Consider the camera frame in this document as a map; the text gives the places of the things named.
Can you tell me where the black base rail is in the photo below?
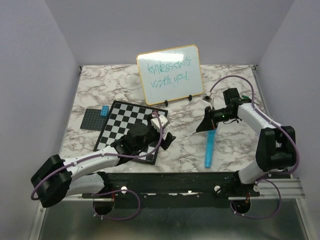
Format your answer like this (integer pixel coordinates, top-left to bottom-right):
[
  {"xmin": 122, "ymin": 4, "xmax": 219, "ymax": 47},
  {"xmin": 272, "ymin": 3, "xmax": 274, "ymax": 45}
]
[{"xmin": 83, "ymin": 172, "xmax": 259, "ymax": 209}]

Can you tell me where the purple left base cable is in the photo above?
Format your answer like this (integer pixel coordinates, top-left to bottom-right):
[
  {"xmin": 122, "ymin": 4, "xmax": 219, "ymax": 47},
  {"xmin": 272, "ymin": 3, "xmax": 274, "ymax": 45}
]
[{"xmin": 92, "ymin": 188, "xmax": 141, "ymax": 221}]

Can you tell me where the black whiteboard stand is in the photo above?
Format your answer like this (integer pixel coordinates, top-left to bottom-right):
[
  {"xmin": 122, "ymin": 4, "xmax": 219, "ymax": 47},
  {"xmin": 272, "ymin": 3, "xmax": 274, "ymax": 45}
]
[{"xmin": 164, "ymin": 94, "xmax": 193, "ymax": 107}]

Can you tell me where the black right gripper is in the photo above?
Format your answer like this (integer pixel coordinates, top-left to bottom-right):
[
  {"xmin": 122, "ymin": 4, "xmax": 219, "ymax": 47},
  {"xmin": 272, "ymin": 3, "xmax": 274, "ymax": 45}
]
[{"xmin": 196, "ymin": 105, "xmax": 236, "ymax": 132}]

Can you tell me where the yellow framed whiteboard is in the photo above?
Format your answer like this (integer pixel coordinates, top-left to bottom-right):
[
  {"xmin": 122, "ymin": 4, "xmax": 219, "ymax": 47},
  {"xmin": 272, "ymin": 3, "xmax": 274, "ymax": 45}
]
[{"xmin": 136, "ymin": 44, "xmax": 204, "ymax": 106}]

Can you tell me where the black white chessboard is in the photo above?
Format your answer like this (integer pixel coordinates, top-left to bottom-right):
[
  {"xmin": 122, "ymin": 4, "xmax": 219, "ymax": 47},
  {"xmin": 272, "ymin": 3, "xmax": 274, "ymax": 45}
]
[{"xmin": 93, "ymin": 100, "xmax": 168, "ymax": 152}]

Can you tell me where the dark grey lego baseplate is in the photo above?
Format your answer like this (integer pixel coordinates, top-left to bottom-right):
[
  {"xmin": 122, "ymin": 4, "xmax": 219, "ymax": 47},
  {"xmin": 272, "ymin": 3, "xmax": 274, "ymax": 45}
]
[{"xmin": 80, "ymin": 108, "xmax": 107, "ymax": 131}]

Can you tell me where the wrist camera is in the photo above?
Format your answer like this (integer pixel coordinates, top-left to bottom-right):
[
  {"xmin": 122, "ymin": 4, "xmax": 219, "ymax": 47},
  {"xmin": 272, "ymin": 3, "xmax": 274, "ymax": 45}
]
[
  {"xmin": 201, "ymin": 91, "xmax": 214, "ymax": 105},
  {"xmin": 150, "ymin": 115, "xmax": 170, "ymax": 132}
]

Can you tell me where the blue toy microphone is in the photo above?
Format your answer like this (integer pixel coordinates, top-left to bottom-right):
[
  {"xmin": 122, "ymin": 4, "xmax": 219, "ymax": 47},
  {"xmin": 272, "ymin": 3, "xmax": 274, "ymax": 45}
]
[{"xmin": 204, "ymin": 130, "xmax": 217, "ymax": 168}]

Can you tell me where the blue lego brick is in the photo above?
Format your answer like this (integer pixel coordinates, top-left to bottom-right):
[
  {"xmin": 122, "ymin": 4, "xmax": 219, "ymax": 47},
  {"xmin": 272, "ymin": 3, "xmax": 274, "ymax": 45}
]
[{"xmin": 99, "ymin": 105, "xmax": 110, "ymax": 118}]

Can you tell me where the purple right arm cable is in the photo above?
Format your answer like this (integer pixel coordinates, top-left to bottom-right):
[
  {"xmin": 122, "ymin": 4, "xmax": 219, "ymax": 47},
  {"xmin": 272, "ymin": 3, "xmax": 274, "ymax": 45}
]
[{"xmin": 208, "ymin": 75, "xmax": 301, "ymax": 181}]

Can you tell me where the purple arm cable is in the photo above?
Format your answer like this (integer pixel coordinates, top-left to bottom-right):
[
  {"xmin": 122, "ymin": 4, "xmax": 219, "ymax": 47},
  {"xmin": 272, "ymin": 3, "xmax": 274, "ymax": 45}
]
[
  {"xmin": 30, "ymin": 111, "xmax": 166, "ymax": 201},
  {"xmin": 208, "ymin": 75, "xmax": 301, "ymax": 181}
]

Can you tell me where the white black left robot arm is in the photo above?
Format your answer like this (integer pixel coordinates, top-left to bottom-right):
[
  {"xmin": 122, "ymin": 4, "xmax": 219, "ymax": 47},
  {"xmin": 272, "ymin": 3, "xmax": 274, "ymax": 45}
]
[{"xmin": 30, "ymin": 123, "xmax": 176, "ymax": 208}]

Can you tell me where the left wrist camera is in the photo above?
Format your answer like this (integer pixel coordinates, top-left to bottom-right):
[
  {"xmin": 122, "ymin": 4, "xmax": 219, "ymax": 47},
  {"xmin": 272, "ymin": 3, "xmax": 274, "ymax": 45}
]
[{"xmin": 150, "ymin": 115, "xmax": 170, "ymax": 132}]

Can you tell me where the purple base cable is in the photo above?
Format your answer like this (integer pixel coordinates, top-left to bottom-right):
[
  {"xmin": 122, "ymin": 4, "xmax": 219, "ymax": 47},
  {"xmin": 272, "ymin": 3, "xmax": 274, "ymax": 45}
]
[
  {"xmin": 229, "ymin": 178, "xmax": 282, "ymax": 219},
  {"xmin": 92, "ymin": 188, "xmax": 141, "ymax": 221}
]

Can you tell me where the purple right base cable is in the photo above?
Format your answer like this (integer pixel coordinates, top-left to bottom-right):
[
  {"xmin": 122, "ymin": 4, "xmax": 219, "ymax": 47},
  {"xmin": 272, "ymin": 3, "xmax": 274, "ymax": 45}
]
[{"xmin": 229, "ymin": 178, "xmax": 282, "ymax": 219}]

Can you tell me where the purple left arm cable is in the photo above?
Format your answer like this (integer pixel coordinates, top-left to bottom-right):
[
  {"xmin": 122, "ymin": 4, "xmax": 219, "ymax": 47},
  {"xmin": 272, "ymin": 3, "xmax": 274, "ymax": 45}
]
[{"xmin": 30, "ymin": 111, "xmax": 166, "ymax": 201}]

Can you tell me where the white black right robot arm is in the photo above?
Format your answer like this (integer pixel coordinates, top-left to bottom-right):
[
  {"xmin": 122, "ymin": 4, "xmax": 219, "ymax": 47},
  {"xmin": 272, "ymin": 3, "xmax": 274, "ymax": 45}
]
[{"xmin": 195, "ymin": 88, "xmax": 297, "ymax": 196}]

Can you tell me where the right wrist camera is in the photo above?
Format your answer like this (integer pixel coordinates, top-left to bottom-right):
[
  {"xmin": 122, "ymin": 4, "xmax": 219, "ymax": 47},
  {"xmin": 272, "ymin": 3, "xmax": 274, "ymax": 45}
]
[{"xmin": 201, "ymin": 91, "xmax": 214, "ymax": 105}]

